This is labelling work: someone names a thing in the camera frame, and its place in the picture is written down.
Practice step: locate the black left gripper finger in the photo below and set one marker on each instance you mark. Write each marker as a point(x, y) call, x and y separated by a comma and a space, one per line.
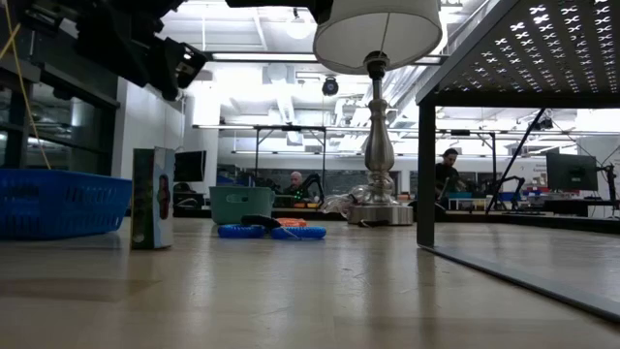
point(186, 63)

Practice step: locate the blue coil wristband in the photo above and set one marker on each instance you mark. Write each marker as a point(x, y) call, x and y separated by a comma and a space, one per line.
point(310, 233)
point(232, 231)

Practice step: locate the black background robot arm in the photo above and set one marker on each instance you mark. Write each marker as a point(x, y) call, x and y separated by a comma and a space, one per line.
point(518, 186)
point(315, 177)

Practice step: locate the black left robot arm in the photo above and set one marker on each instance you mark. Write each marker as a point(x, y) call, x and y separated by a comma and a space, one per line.
point(48, 17)

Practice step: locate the silver table lamp white shade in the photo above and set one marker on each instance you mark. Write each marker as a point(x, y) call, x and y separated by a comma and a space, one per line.
point(378, 29)

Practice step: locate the black monitor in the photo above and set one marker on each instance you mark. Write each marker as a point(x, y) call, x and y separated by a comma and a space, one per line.
point(571, 172)
point(190, 166)

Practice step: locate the dark metal rack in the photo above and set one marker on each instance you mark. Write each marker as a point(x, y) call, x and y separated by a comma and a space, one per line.
point(14, 126)

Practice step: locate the green yellow crayon box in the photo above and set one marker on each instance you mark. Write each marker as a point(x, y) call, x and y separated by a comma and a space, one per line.
point(155, 199)

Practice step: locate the mint green plastic bin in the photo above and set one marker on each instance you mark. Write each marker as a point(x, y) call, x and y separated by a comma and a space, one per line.
point(242, 206)

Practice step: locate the person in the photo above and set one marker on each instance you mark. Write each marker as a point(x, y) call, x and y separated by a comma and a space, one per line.
point(445, 177)
point(295, 186)

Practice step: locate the blue plastic basket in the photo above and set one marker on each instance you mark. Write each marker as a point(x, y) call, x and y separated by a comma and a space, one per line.
point(58, 203)

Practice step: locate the black coil wristband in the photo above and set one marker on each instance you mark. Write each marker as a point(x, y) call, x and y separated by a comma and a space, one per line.
point(261, 221)
point(373, 224)

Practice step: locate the orange coil wristband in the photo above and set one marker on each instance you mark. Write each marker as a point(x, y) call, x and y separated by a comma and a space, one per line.
point(296, 224)
point(293, 219)

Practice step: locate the grey perforated metal riser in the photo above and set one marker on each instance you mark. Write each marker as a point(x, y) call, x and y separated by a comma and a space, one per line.
point(533, 48)

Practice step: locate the thin black rod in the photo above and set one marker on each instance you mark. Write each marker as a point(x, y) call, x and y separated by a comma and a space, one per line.
point(516, 161)

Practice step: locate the black ceiling camera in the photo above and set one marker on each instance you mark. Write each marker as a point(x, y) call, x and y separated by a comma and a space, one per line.
point(542, 123)
point(330, 86)

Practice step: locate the black frame stand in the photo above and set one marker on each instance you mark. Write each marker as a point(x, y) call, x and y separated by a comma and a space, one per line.
point(289, 128)

